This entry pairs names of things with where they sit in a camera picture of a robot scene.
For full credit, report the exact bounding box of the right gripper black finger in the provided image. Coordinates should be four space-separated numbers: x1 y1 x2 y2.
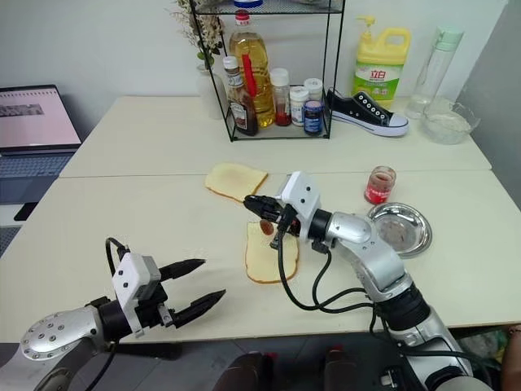
248 204 285 223
243 195 282 209

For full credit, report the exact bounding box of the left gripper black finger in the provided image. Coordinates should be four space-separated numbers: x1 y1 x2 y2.
173 288 227 329
158 257 208 283

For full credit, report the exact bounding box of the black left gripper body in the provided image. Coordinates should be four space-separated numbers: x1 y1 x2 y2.
132 283 181 332

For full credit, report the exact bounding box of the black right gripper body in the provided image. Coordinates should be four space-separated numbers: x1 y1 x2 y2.
274 201 305 239

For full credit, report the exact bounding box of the spoon with red jam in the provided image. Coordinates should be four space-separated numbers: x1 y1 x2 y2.
258 218 286 250

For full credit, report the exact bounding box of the bread slice with brown crust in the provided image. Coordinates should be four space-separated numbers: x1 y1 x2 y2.
243 221 301 285
204 161 269 204

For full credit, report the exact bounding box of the open red jam jar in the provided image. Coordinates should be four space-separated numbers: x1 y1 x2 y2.
363 165 397 206

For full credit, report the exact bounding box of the dark rounded shape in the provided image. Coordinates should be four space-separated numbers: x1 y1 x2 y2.
211 351 278 391

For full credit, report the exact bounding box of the brown sauce bottle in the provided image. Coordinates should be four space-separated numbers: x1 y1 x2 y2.
221 55 260 137

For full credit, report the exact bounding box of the spice jar with red contents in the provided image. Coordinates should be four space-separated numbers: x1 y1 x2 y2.
269 67 293 128

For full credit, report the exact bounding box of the dark blue labelled jar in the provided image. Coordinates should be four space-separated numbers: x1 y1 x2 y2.
302 99 326 135

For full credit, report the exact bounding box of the white labelled jar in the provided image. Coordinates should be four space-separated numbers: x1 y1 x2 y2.
289 86 311 127

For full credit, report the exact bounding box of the white vase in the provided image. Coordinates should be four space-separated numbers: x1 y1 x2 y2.
195 64 230 121

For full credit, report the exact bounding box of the small jar with white lid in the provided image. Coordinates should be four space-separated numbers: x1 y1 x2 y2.
303 77 325 102

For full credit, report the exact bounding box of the round silver metal plate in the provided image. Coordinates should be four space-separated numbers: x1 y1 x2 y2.
366 201 434 259

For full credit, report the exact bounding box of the black and white sneaker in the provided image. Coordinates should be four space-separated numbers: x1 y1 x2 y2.
325 86 410 137

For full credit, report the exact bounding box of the black flat device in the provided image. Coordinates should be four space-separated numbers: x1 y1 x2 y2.
13 201 41 222

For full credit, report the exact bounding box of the yellow detergent jug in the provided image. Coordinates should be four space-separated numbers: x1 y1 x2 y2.
351 15 412 111

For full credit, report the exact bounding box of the dried flower bunch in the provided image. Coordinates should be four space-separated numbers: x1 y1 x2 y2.
168 0 225 67

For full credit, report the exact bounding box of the clear glass bowl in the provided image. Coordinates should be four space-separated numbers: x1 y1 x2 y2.
418 96 482 146

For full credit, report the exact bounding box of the open grey laptop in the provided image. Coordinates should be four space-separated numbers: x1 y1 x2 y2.
0 83 85 205

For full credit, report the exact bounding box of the clear bottle with green lid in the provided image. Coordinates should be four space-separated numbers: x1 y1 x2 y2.
404 25 466 121

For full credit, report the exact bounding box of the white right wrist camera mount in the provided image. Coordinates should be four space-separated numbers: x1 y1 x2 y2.
278 170 323 239

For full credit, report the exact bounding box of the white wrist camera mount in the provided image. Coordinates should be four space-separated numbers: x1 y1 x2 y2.
112 252 162 338
278 170 323 239

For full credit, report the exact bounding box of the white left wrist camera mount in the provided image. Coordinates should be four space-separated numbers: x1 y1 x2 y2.
112 252 162 338

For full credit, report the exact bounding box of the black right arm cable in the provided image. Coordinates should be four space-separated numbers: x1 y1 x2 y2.
312 246 372 307
276 205 378 314

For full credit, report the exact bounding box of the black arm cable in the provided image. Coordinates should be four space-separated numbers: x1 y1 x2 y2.
312 246 372 307
104 237 129 286
276 205 378 314

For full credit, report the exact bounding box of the black wire shelf rack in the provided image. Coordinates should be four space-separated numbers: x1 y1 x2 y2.
188 0 347 143

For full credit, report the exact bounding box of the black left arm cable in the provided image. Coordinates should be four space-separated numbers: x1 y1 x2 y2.
104 237 129 286

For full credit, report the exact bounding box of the cooking oil bottle red handle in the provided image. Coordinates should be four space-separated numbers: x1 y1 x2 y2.
228 11 273 130

